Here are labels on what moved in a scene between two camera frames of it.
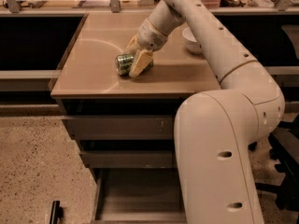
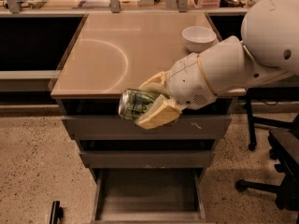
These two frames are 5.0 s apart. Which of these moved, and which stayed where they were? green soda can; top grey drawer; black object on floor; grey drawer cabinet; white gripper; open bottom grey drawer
Moved: white gripper; green soda can
Stayed: top grey drawer; grey drawer cabinet; open bottom grey drawer; black object on floor
